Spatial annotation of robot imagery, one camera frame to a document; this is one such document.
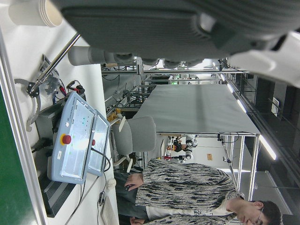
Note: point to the grey office chair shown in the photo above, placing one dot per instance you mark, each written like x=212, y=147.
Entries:
x=140, y=136

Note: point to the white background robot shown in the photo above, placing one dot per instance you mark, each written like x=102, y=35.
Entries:
x=189, y=143

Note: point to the aluminium cell frame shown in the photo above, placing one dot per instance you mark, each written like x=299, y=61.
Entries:
x=241, y=164

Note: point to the grey canopy sheet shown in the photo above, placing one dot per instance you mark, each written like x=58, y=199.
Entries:
x=199, y=107

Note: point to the large blue teach pendant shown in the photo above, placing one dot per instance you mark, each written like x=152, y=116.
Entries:
x=75, y=140

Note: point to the red and black clips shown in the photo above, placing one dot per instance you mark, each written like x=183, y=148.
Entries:
x=78, y=88

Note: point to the silver metal rod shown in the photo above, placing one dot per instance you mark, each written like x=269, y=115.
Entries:
x=58, y=58

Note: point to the black finned controller box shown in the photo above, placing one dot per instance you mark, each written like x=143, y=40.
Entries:
x=56, y=194

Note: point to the person in patterned sweater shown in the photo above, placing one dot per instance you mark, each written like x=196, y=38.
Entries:
x=187, y=182

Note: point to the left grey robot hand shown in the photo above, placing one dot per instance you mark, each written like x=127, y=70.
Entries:
x=140, y=23

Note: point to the white computer mouse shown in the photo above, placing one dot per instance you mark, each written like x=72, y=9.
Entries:
x=111, y=183

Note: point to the green conveyor belt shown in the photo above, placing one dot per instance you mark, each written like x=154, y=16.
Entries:
x=11, y=164

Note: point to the small blue teach pendant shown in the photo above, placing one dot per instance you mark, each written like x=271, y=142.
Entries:
x=98, y=145

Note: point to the white paper cup stack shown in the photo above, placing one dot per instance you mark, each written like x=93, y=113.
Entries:
x=25, y=12

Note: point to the white keyboard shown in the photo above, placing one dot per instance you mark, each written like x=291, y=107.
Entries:
x=109, y=213

